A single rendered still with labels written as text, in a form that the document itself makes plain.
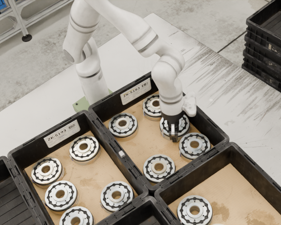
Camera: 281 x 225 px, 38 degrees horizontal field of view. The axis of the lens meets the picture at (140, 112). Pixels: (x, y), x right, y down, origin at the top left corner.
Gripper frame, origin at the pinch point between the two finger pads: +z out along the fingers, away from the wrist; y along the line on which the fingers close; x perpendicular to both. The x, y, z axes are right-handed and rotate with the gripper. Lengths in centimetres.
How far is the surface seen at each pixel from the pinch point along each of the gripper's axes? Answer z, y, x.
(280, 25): 36, -94, 53
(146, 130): 2.3, -2.9, -10.1
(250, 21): 26, -86, 36
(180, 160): 2.3, 9.8, 1.9
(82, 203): 2.3, 25.1, -28.6
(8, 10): 54, -147, -122
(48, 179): -0.6, 18.0, -40.3
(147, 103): -1.0, -12.3, -9.7
